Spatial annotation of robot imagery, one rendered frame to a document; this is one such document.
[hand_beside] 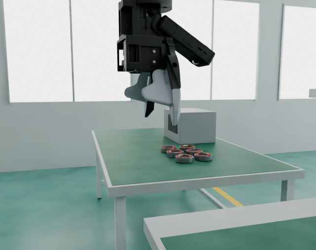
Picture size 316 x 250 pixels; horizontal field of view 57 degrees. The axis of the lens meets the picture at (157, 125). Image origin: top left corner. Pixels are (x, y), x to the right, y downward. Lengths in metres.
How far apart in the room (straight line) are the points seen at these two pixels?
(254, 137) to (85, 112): 2.95
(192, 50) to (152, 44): 0.07
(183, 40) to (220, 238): 0.66
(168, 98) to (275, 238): 0.69
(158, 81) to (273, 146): 5.31
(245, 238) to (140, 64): 0.69
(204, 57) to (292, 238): 0.70
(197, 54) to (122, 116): 4.05
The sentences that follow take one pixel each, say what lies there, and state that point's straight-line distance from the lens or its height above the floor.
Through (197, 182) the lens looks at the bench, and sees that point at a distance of 1.50.
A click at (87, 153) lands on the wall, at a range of 4.57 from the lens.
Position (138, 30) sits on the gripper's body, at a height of 1.30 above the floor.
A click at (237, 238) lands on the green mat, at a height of 0.75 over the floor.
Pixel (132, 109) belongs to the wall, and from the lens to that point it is 4.54.
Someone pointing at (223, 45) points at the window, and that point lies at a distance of 5.07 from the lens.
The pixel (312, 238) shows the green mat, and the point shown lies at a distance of 1.07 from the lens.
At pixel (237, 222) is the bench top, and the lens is 1.09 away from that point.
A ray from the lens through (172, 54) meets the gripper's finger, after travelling 0.46.
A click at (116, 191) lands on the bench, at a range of 1.40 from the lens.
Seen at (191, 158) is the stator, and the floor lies 0.78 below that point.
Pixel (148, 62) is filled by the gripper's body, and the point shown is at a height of 1.25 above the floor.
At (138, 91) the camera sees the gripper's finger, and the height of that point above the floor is 1.20.
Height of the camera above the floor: 1.21
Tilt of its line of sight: 8 degrees down
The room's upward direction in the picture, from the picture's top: straight up
